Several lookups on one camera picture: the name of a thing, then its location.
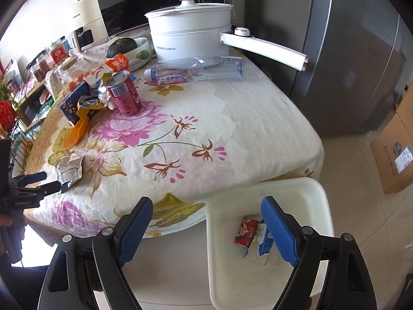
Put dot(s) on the teal bottle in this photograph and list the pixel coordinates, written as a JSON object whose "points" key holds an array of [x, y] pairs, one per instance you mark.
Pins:
{"points": [[67, 43]]}

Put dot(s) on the small orange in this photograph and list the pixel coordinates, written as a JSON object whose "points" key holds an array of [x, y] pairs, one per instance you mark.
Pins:
{"points": [[71, 85], [80, 77]]}

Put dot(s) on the white paper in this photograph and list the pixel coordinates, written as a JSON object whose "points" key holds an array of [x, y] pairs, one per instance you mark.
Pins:
{"points": [[105, 98]]}

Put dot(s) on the white countertop appliance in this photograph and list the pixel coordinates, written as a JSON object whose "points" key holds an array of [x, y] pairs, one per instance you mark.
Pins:
{"points": [[87, 16]]}

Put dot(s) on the dark green pumpkin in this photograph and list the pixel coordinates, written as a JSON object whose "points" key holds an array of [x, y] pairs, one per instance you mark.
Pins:
{"points": [[121, 46]]}

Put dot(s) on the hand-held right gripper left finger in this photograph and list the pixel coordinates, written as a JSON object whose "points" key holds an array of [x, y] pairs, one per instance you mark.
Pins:
{"points": [[137, 229]]}

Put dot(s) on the red label glass jar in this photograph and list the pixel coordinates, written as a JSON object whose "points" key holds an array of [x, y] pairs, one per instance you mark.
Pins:
{"points": [[58, 55]]}

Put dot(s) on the clear plastic bottle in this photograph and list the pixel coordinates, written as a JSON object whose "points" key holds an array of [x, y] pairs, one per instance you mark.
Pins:
{"points": [[193, 71]]}

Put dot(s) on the floral tablecloth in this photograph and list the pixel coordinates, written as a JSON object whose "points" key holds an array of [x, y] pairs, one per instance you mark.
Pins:
{"points": [[226, 119]]}

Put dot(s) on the white electric cooking pot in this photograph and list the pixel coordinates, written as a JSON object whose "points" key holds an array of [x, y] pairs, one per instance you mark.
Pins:
{"points": [[190, 35]]}

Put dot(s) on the grey refrigerator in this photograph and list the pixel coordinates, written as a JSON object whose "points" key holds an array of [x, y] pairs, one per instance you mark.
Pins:
{"points": [[322, 55]]}

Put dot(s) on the white plate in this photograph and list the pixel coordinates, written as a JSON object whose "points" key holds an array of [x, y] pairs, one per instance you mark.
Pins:
{"points": [[140, 64]]}

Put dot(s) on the blue patterned box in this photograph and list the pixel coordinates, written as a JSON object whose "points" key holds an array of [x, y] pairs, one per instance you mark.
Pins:
{"points": [[69, 103]]}

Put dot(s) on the white plastic bin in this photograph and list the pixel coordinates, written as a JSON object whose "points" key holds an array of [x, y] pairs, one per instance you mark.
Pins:
{"points": [[290, 190]]}

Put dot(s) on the black microwave oven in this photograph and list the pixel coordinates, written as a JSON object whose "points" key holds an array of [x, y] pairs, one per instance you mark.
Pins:
{"points": [[145, 0]]}

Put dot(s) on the cardboard box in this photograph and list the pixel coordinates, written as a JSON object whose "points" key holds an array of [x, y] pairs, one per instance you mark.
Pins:
{"points": [[387, 155]]}

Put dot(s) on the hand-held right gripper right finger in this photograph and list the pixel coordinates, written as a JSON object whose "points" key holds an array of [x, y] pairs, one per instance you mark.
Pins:
{"points": [[279, 232]]}

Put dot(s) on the crumpled grey yellow wrapper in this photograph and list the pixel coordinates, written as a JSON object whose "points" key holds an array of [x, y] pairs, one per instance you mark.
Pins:
{"points": [[88, 102]]}

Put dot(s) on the wooden shelf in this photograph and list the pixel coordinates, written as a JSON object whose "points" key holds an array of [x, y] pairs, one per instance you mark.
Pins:
{"points": [[32, 93]]}

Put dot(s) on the glass jar with wooden lid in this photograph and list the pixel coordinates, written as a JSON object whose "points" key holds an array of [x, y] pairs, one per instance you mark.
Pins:
{"points": [[61, 71]]}

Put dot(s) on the blue white torn carton piece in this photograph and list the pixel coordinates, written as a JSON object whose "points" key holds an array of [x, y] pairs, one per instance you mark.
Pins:
{"points": [[258, 255]]}

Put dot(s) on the red drink can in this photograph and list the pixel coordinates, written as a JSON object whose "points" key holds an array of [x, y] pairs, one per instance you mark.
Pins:
{"points": [[124, 100]]}

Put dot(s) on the silver printed snack packet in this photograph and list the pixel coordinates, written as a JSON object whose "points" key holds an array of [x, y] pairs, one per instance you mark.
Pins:
{"points": [[70, 169]]}

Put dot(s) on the orange white blue carton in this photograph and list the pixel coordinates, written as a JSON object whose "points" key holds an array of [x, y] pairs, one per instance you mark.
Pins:
{"points": [[117, 64]]}

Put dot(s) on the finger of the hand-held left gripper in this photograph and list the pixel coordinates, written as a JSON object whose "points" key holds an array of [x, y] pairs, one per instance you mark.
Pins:
{"points": [[42, 189], [29, 179]]}

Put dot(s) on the jar with red contents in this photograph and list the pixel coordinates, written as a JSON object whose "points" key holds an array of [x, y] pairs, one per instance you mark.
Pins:
{"points": [[37, 71], [43, 64]]}

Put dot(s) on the red snack packet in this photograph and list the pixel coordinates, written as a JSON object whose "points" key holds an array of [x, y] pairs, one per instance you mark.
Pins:
{"points": [[245, 232]]}

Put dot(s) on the person's dark clothing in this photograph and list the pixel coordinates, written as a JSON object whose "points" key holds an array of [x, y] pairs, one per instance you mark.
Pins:
{"points": [[19, 285]]}

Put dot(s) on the orange peel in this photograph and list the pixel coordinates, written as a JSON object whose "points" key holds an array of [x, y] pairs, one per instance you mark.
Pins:
{"points": [[75, 135]]}

